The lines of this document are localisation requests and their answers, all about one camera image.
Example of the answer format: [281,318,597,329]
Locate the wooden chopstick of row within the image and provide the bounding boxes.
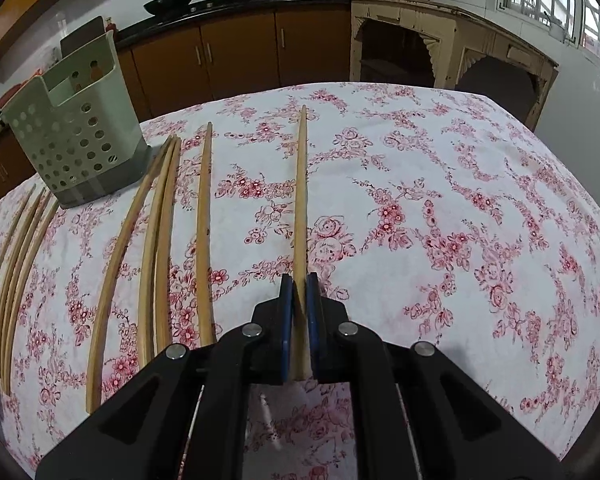
[155,136,182,353]
[136,136,176,367]

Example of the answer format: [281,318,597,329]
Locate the brown wooden kitchen cabinets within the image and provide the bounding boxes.
[0,0,351,199]

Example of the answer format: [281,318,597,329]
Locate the wooden chopstick left group outer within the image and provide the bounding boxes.
[0,190,44,375]

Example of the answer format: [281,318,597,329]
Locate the wooden chopstick group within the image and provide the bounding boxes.
[1,194,59,396]
[0,191,50,377]
[0,190,44,375]

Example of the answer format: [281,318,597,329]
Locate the wooden chopstick left group middle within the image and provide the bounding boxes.
[0,191,50,377]

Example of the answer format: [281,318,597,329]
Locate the wooden chopstick left group inner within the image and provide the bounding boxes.
[1,194,59,396]

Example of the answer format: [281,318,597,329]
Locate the wooden chopstick nearest holder right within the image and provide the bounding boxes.
[85,136,174,414]

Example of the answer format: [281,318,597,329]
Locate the floral pink white tablecloth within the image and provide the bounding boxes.
[0,82,600,479]

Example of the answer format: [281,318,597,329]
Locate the green perforated utensil holder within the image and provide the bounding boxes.
[0,32,151,209]

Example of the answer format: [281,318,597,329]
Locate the dark cutting board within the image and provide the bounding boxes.
[60,15,105,58]

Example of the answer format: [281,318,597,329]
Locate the black wok left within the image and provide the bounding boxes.
[144,0,193,18]

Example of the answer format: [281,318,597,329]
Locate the cream weathered side cabinet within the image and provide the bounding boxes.
[350,0,558,130]

